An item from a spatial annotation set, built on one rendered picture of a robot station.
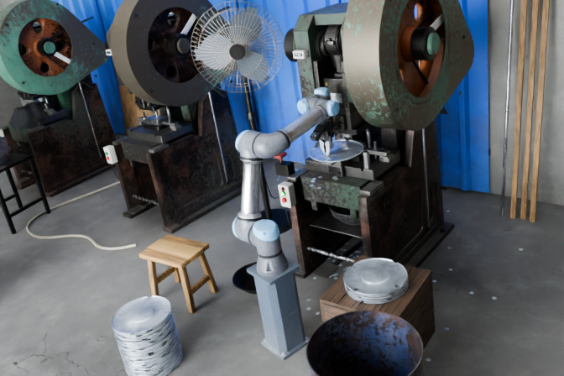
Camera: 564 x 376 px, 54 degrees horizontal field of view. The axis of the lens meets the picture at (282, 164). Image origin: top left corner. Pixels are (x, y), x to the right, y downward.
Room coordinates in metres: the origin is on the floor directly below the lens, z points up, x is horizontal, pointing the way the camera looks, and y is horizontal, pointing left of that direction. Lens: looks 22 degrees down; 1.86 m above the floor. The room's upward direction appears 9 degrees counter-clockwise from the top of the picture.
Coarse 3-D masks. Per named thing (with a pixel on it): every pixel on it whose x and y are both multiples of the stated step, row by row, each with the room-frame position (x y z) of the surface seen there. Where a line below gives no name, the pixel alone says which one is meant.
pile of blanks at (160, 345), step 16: (128, 336) 2.14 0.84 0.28; (144, 336) 2.14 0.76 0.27; (160, 336) 2.18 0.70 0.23; (176, 336) 2.28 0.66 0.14; (128, 352) 2.15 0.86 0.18; (144, 352) 2.14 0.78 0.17; (160, 352) 2.16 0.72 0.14; (176, 352) 2.23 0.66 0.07; (128, 368) 2.18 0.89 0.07; (144, 368) 2.14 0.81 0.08; (160, 368) 2.15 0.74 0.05
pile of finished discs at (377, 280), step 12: (360, 264) 2.25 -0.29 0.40; (372, 264) 2.23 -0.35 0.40; (384, 264) 2.22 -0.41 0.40; (396, 264) 2.20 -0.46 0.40; (348, 276) 2.17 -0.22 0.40; (360, 276) 2.15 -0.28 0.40; (372, 276) 2.13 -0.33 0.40; (384, 276) 2.11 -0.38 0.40; (396, 276) 2.11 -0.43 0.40; (348, 288) 2.08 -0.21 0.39; (360, 288) 2.06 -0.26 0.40; (372, 288) 2.05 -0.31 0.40; (384, 288) 2.03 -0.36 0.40; (396, 288) 2.02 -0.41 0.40; (360, 300) 2.03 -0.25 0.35; (372, 300) 2.00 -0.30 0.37; (384, 300) 1.99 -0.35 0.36
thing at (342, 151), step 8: (336, 144) 2.87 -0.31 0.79; (344, 144) 2.84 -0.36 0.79; (352, 144) 2.82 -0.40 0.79; (360, 144) 2.80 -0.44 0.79; (312, 152) 2.82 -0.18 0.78; (320, 152) 2.80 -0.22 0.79; (336, 152) 2.74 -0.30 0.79; (344, 152) 2.73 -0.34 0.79; (352, 152) 2.72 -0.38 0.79; (360, 152) 2.70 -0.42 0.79; (320, 160) 2.67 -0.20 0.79; (328, 160) 2.67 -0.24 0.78; (336, 160) 2.63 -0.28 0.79
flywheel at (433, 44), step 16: (416, 0) 2.70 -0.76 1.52; (432, 0) 2.79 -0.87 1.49; (416, 16) 2.75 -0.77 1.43; (432, 16) 2.82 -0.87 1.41; (400, 32) 2.57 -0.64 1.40; (416, 32) 2.54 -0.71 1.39; (432, 32) 2.56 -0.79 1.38; (400, 48) 2.56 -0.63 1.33; (416, 48) 2.51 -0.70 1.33; (432, 48) 2.50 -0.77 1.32; (400, 64) 2.55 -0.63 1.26; (432, 64) 2.79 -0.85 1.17; (416, 80) 2.66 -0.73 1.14; (432, 80) 2.74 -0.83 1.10; (416, 96) 2.65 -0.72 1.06
